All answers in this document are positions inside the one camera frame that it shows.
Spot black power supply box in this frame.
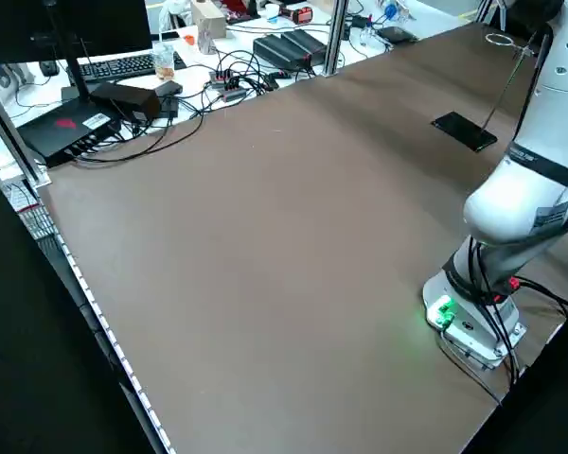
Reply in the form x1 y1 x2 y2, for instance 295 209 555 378
282 28 330 61
253 35 310 67

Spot small black adapter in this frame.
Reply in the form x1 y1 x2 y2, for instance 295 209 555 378
154 79 185 97

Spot black power brick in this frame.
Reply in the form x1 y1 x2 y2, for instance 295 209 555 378
89 83 163 122

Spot clear plastic drink cup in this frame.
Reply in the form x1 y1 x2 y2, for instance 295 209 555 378
151 40 177 80

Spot small clear bottle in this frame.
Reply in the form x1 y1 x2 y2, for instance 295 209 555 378
359 16 378 48

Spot brown cardboard box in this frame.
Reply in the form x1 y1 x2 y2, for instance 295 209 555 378
190 1 228 56

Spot black flat tray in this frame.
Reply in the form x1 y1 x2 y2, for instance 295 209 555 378
376 26 418 46

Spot black keyboard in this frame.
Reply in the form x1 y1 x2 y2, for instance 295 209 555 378
67 51 188 85

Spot black computer box red logo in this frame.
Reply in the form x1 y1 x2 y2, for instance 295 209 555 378
16 99 124 169

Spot black computer monitor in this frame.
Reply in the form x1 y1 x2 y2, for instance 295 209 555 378
0 0 153 103

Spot long black looping cable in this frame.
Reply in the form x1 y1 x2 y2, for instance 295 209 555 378
73 101 205 166

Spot aluminium frame post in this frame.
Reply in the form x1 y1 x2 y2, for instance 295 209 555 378
322 0 349 78
0 70 51 186

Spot black base metal ring stand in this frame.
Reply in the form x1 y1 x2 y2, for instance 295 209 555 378
430 31 539 153

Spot white wire rack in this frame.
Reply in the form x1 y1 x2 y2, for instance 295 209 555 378
7 182 61 242

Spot black arm foot cables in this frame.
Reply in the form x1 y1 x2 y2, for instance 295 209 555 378
510 277 568 318

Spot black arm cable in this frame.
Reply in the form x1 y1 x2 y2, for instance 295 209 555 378
466 26 553 389

